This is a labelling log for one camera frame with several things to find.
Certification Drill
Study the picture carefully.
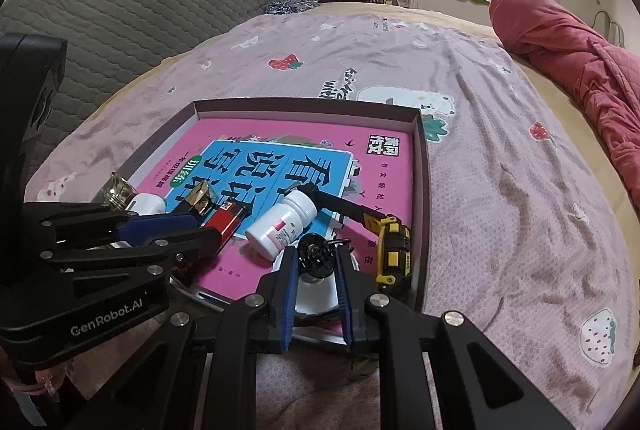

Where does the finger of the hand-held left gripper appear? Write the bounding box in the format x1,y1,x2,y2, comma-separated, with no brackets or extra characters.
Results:
22,202,197,251
40,227,224,281

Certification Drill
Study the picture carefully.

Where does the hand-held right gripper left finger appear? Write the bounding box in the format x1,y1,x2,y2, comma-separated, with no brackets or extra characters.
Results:
67,246,301,430

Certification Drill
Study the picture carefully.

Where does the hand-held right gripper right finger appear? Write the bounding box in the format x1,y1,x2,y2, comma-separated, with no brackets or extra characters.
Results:
334,244,576,430

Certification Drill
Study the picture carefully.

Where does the white earbuds case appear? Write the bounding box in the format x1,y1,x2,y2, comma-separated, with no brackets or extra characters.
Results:
125,192,167,217

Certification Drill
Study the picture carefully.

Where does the white round lid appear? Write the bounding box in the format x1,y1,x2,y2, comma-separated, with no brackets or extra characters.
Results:
270,250,361,315

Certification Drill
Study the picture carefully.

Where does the red and black lighter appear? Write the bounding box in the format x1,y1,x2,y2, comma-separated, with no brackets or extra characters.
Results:
170,202,249,285

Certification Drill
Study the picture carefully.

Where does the gold metal knob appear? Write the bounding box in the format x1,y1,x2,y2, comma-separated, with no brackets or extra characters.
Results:
102,172,138,211

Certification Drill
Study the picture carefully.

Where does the black hair clip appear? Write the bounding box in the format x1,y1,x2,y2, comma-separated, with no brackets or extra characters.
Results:
296,232,351,278

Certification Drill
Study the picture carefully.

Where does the yellow and black tape measure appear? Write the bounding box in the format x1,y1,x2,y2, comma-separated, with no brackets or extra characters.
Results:
304,191,412,287

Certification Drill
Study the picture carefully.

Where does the white pill bottle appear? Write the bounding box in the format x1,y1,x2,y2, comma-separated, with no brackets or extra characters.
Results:
245,190,319,261

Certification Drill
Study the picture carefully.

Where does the shallow grey cardboard box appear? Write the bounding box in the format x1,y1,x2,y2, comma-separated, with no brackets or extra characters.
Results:
22,97,432,346

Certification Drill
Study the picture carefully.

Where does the person's left hand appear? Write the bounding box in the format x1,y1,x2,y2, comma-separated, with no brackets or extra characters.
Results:
0,357,77,395

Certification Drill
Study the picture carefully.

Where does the pink and blue book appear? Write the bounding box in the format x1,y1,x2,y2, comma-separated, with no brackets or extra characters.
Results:
135,117,416,311

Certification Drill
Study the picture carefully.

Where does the pink printed blanket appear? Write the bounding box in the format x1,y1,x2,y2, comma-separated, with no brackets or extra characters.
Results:
20,7,636,430

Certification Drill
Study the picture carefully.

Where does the grey quilted headboard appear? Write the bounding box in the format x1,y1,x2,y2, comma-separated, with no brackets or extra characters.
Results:
0,0,301,191

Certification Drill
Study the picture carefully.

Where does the blue patterned cloth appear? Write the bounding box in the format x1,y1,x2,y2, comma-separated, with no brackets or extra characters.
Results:
262,0,321,16

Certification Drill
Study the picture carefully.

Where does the red quilted duvet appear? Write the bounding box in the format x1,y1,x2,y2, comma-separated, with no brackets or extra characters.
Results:
489,0,640,205

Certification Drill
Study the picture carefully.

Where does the white wall cable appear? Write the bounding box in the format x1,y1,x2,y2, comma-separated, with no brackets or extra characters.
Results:
590,10,626,48

